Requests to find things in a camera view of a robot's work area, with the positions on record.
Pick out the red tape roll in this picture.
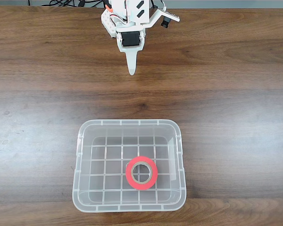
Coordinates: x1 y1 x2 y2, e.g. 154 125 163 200
125 155 159 191

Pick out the clear plastic box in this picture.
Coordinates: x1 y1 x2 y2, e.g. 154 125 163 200
72 119 187 213

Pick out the gripper-mounted camera module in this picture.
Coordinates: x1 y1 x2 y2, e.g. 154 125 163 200
145 8 181 30

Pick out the black cable with plug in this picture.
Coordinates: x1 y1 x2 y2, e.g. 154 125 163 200
77 0 107 8

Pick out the tangled black cable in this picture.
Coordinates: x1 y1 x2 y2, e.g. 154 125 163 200
41 0 77 7

